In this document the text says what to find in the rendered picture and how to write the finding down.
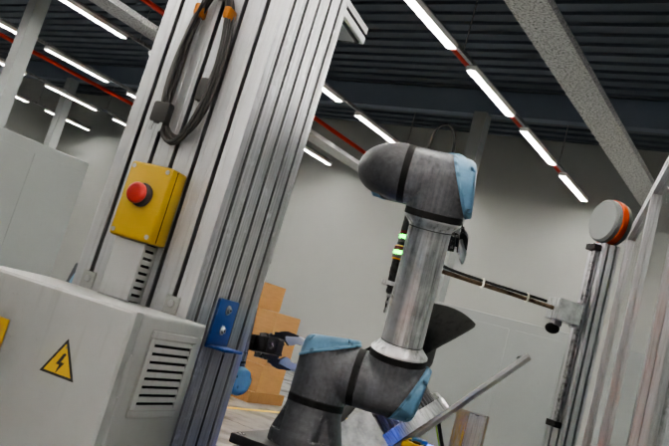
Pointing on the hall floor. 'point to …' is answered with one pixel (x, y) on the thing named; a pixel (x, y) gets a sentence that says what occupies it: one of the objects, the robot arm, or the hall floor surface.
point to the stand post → (474, 429)
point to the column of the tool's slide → (604, 266)
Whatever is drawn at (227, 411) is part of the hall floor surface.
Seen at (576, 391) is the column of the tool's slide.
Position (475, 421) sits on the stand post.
